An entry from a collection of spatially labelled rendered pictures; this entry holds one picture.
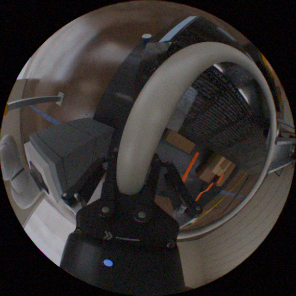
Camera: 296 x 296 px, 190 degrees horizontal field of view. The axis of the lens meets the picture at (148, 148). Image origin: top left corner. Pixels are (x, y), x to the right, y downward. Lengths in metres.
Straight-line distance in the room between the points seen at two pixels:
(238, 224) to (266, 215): 1.62
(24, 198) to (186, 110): 0.83
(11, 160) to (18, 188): 0.13
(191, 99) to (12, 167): 0.80
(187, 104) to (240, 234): 5.53
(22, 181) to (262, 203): 5.72
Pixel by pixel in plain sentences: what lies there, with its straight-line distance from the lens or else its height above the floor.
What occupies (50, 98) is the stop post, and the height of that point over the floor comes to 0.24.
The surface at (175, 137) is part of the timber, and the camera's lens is 0.91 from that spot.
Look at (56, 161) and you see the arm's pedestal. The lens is 0.49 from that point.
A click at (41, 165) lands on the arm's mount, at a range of 0.56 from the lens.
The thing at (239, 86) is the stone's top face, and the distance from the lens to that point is 0.33.
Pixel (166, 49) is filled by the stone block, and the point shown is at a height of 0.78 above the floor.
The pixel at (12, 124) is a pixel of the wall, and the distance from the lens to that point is 6.62.
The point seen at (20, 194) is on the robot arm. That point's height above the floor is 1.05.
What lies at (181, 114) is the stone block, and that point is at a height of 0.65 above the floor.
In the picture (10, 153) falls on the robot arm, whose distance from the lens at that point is 0.63.
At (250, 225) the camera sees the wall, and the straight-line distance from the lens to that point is 5.40.
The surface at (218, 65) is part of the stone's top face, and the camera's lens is 0.29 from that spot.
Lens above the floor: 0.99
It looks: 69 degrees down
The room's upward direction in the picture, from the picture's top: 172 degrees counter-clockwise
